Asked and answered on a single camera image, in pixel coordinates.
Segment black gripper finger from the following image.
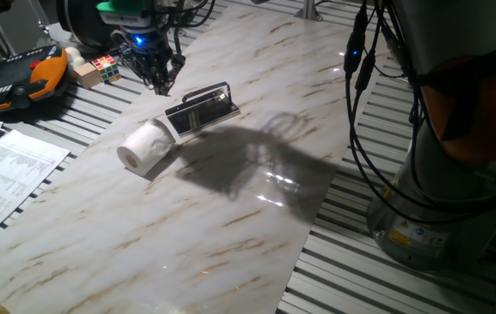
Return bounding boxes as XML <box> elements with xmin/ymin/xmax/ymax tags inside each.
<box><xmin>163</xmin><ymin>51</ymin><xmax>187</xmax><ymax>97</ymax></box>
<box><xmin>126</xmin><ymin>56</ymin><xmax>166</xmax><ymax>97</ymax></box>

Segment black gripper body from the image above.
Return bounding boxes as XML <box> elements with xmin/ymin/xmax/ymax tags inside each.
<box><xmin>119</xmin><ymin>24</ymin><xmax>175</xmax><ymax>73</ymax></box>

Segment white toilet paper roll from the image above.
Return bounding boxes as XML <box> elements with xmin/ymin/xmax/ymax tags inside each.
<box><xmin>116</xmin><ymin>118</ymin><xmax>179</xmax><ymax>178</ymax></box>

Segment colourful puzzle cube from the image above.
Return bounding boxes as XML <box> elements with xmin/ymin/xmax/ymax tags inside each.
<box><xmin>91</xmin><ymin>53</ymin><xmax>124</xmax><ymax>85</ymax></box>

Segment green wrist flange adapter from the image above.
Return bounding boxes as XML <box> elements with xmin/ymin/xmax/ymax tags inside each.
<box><xmin>96</xmin><ymin>0</ymin><xmax>147</xmax><ymax>14</ymax></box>

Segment plain wooden cube block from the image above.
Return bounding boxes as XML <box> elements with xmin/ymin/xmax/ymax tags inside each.
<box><xmin>72</xmin><ymin>61</ymin><xmax>104</xmax><ymax>91</ymax></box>

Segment large black filament spool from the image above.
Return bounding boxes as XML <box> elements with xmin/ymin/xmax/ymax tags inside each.
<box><xmin>54</xmin><ymin>0</ymin><xmax>122</xmax><ymax>51</ymax></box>

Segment small white figurine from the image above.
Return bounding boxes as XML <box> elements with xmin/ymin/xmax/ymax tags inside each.
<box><xmin>64</xmin><ymin>45</ymin><xmax>87</xmax><ymax>71</ymax></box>

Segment black and orange teach pendant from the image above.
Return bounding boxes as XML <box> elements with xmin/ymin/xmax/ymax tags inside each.
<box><xmin>0</xmin><ymin>44</ymin><xmax>71</xmax><ymax>117</ymax></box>

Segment marble pattern board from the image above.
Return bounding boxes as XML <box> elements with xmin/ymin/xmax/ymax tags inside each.
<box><xmin>0</xmin><ymin>3</ymin><xmax>388</xmax><ymax>314</ymax></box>

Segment printed paper sheet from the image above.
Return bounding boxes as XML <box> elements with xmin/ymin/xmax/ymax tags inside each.
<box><xmin>0</xmin><ymin>129</ymin><xmax>71</xmax><ymax>248</ymax></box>

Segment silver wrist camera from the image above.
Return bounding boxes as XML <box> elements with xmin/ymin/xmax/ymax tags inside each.
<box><xmin>98</xmin><ymin>11</ymin><xmax>152</xmax><ymax>28</ymax></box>

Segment aluminium frame post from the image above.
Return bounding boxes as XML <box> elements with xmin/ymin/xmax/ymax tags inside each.
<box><xmin>294</xmin><ymin>0</ymin><xmax>324</xmax><ymax>23</ymax></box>

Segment black cable with plug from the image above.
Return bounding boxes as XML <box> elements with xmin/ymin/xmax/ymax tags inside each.
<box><xmin>342</xmin><ymin>0</ymin><xmax>471</xmax><ymax>226</ymax></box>
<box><xmin>347</xmin><ymin>0</ymin><xmax>496</xmax><ymax>217</ymax></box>

